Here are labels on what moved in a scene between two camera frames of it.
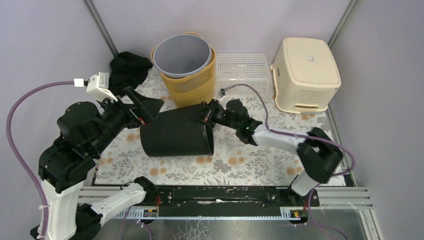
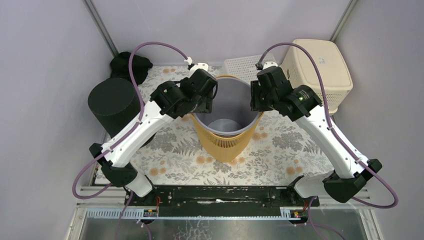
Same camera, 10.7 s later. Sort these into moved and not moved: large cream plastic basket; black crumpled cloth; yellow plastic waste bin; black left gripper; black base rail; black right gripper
Moved: yellow plastic waste bin; large cream plastic basket; black left gripper; black right gripper
Not moved: black crumpled cloth; black base rail
